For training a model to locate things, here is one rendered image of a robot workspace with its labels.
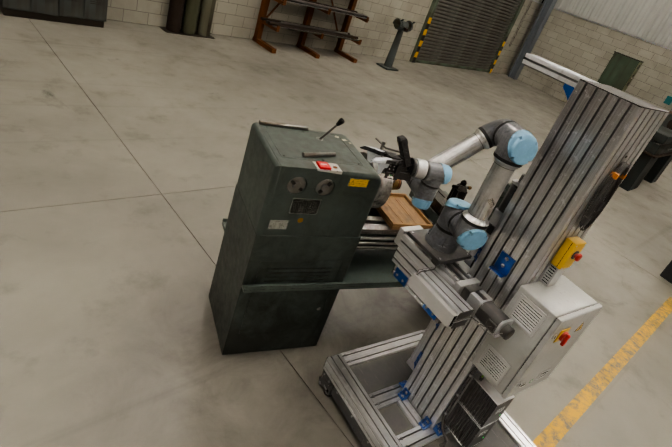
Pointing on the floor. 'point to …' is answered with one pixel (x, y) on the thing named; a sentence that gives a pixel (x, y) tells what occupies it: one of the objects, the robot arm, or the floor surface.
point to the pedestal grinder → (396, 42)
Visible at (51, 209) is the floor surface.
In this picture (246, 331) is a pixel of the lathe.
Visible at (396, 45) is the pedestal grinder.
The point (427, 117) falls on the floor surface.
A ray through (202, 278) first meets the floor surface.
